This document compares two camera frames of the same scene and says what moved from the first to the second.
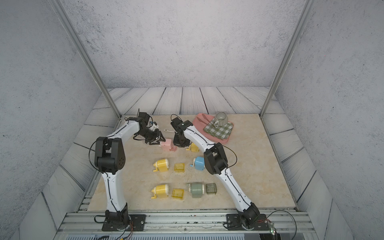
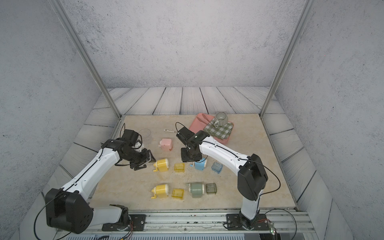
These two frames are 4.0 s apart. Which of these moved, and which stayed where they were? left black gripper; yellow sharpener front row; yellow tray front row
Moved: left black gripper
Stayed: yellow sharpener front row; yellow tray front row
